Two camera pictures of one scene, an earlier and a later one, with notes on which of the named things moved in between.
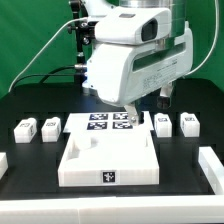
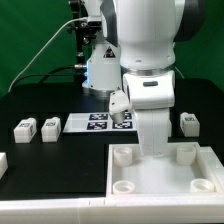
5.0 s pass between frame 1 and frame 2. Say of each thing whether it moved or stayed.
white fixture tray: moved
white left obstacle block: stayed
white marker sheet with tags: stayed
